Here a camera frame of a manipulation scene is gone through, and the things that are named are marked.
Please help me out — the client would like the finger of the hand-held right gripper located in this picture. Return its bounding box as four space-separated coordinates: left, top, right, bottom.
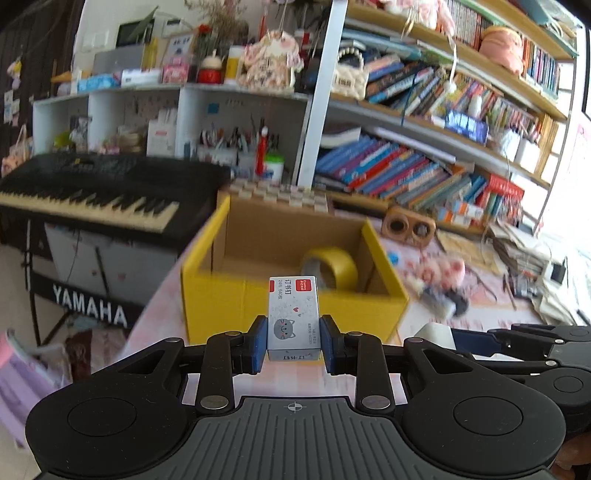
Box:
508 353 591 384
451 323 591 357

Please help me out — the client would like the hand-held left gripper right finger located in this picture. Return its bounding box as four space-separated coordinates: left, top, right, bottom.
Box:
321 315 513 412

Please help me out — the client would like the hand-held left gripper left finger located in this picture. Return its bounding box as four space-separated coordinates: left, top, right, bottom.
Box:
90 315 269 414

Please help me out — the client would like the white staples box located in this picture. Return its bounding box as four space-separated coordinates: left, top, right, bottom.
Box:
267 275 322 361

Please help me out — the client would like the yellow cardboard box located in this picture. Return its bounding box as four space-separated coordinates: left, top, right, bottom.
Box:
181 191 409 346

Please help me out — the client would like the yellow tape roll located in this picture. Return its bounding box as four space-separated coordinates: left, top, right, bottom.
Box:
300 247 358 291

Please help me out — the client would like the pink checkered desktop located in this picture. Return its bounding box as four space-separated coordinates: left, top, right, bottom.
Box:
122 208 591 402

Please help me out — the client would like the loose pile of papers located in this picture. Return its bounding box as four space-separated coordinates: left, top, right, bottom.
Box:
531 268 591 324

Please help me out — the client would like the pink plush toy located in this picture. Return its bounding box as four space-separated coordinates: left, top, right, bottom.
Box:
406 256 467 296

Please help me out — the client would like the tan paper envelope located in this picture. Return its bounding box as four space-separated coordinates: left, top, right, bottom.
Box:
436 228 504 275

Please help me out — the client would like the stack of folded papers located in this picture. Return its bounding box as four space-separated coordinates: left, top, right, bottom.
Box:
489 222 555 278

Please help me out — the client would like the orange white carton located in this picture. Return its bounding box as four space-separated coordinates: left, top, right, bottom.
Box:
455 200 485 220
436 208 472 228

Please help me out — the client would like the brown retro radio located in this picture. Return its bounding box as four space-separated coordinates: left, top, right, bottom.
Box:
381 206 437 247

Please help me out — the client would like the wooden chess box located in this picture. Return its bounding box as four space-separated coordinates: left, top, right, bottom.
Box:
228 179 331 213

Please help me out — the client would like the red boxed book set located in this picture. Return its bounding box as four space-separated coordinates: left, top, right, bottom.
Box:
475 173 525 222

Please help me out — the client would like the white tub green lid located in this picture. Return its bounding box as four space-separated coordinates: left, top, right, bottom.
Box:
263 154 285 182

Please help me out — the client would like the row of blue books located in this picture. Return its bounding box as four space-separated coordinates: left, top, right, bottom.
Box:
314 134 490 213

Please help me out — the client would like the red santa pen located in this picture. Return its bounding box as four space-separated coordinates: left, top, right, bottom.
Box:
255 129 269 178

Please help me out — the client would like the pen holder with pens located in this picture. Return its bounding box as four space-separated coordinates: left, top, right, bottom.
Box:
198 124 254 167

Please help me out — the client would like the white desk organizer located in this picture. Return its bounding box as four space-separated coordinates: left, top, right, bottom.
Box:
515 136 541 171

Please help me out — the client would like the white box red label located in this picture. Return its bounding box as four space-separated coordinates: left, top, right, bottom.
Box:
147 111 178 157

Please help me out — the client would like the black electronic keyboard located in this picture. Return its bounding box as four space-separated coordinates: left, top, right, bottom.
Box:
0 154 232 342

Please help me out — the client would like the purple patterned cloth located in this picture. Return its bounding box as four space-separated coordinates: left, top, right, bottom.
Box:
0 328 61 448

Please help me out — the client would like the cream quilted handbag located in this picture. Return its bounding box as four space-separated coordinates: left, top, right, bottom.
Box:
331 46 370 100

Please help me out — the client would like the row of mixed books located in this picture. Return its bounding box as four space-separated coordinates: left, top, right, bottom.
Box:
365 55 541 134

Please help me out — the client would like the red round doll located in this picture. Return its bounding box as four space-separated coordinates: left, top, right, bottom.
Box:
198 51 225 84

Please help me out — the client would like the small pink box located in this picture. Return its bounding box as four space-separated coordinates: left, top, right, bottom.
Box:
163 64 191 85

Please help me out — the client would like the white floral figure ornament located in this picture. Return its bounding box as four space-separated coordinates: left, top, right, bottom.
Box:
240 30 303 90

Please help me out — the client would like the row of small books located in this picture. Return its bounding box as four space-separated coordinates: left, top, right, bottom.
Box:
438 0 561 95

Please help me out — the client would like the white cubby shelf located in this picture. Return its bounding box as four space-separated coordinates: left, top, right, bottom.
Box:
32 83 310 185

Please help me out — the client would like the peach plush cushion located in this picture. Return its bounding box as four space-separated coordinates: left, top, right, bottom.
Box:
479 25 525 77

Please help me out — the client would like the blue tissue pack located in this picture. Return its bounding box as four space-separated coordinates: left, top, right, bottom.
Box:
76 74 122 92

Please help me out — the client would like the dried flower bouquet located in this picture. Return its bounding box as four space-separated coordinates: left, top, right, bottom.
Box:
185 0 250 51

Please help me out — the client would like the wooden bookshelf white frame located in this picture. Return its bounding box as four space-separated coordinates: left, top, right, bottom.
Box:
295 0 578 259

